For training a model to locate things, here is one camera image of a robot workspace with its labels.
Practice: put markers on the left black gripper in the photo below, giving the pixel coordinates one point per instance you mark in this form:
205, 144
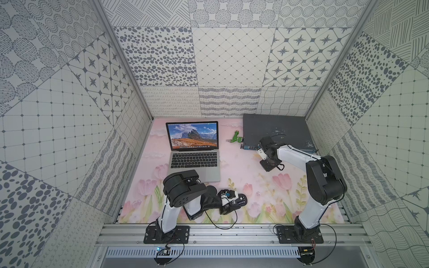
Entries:
239, 204

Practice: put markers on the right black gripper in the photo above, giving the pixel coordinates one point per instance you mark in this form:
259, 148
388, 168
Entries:
267, 168

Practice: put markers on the black wireless mouse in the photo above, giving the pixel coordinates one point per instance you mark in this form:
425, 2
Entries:
240, 201

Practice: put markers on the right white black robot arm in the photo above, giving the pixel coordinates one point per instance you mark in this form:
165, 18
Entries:
325, 183

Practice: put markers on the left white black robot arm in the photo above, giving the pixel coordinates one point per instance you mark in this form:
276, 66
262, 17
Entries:
184, 190

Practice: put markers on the silver open laptop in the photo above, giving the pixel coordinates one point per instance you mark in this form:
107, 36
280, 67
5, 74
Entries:
195, 146

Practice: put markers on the pink floral table mat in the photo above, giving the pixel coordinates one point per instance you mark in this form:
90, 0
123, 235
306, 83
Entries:
274, 197

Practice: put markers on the dark grey network switch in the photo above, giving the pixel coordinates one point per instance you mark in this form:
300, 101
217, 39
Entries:
286, 129

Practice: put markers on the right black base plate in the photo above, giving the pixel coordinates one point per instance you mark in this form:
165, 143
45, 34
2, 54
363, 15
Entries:
298, 235

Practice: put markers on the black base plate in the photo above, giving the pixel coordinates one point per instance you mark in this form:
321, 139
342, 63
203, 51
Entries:
298, 235
154, 235

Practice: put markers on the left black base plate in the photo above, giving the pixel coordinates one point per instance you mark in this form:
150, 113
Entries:
154, 235

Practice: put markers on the aluminium mounting rail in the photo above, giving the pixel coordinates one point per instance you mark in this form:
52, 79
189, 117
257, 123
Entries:
241, 235

